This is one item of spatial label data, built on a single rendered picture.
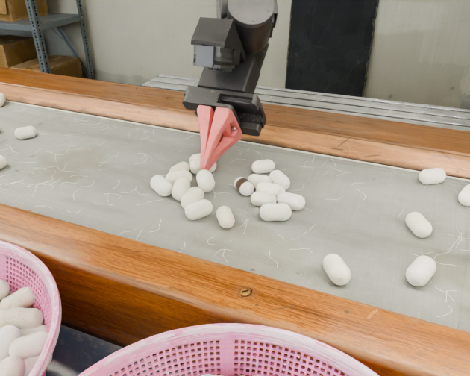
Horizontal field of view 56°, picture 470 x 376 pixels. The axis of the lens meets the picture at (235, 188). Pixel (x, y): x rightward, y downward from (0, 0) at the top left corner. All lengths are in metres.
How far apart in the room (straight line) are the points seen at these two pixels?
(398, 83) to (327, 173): 1.98
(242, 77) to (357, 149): 0.20
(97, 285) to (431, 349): 0.28
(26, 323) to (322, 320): 0.24
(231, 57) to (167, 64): 2.38
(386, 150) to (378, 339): 0.35
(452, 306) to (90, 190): 0.42
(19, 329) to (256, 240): 0.23
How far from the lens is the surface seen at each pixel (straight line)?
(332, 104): 1.08
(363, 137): 0.66
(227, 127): 0.58
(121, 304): 0.42
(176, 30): 2.85
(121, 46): 3.08
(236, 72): 0.58
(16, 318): 0.43
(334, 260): 0.42
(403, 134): 0.69
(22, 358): 0.40
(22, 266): 0.45
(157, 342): 0.34
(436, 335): 0.37
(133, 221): 0.51
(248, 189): 0.53
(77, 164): 0.65
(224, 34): 0.53
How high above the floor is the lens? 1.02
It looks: 30 degrees down
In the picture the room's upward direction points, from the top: straight up
